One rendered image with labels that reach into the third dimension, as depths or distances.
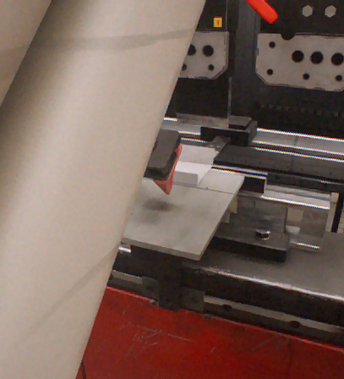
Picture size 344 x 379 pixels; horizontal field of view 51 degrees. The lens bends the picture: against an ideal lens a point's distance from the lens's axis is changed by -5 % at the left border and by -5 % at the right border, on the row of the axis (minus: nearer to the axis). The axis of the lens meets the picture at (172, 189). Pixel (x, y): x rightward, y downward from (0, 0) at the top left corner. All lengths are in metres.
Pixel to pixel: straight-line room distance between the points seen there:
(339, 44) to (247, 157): 0.45
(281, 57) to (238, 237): 0.32
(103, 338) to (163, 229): 0.45
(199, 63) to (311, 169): 0.44
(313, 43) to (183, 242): 0.35
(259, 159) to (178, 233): 0.48
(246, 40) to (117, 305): 0.82
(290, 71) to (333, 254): 0.35
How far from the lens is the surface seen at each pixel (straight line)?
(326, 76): 0.61
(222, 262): 0.68
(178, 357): 0.85
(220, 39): 0.63
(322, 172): 0.95
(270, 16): 0.58
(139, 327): 0.83
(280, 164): 0.95
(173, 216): 0.56
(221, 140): 0.87
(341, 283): 0.68
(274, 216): 0.71
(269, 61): 0.62
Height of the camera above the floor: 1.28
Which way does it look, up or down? 26 degrees down
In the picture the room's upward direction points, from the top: straight up
